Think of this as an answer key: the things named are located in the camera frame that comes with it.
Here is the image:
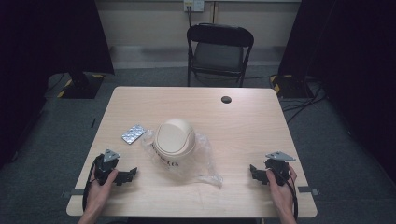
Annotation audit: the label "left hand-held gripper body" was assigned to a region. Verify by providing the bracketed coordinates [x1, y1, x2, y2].
[93, 148, 126, 187]

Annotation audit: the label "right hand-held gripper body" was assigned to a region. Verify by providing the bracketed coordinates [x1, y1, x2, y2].
[263, 150, 297, 187]

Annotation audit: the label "person's left hand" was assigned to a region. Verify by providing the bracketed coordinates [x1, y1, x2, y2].
[84, 168, 120, 216]

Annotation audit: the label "person's right hand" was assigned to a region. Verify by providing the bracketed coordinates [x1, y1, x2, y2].
[265, 164, 299, 217]

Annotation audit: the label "grey tape strip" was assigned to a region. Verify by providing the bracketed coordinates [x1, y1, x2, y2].
[61, 188, 86, 199]
[297, 185, 320, 197]

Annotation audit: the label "silver blister pack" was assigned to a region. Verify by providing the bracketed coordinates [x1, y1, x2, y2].
[120, 123, 149, 146]

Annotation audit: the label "beige swing-lid trash bin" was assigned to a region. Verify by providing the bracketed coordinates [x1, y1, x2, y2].
[153, 118, 197, 170]

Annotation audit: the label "clear plastic bag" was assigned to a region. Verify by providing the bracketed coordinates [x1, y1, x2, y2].
[139, 128, 224, 190]

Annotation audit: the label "black stand base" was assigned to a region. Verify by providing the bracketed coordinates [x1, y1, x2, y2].
[269, 74, 313, 100]
[56, 67, 106, 100]

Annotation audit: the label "black folding chair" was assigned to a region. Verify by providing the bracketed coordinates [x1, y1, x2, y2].
[186, 22, 255, 89]

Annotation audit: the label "black curtain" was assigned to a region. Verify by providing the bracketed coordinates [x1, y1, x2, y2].
[0, 0, 116, 171]
[277, 0, 396, 185]

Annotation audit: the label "left hand-held gripper cable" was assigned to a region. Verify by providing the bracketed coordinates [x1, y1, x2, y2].
[81, 158, 98, 213]

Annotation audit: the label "hand-held gripper cable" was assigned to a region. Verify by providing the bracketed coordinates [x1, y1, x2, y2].
[273, 167, 300, 222]
[81, 158, 98, 213]

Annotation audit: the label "right hand-held gripper cable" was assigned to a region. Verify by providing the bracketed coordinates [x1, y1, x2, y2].
[273, 167, 300, 222]

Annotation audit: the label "black floor cables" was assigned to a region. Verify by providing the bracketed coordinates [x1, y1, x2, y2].
[279, 77, 329, 125]

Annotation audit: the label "wall power socket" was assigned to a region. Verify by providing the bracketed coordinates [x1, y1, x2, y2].
[183, 0, 205, 13]

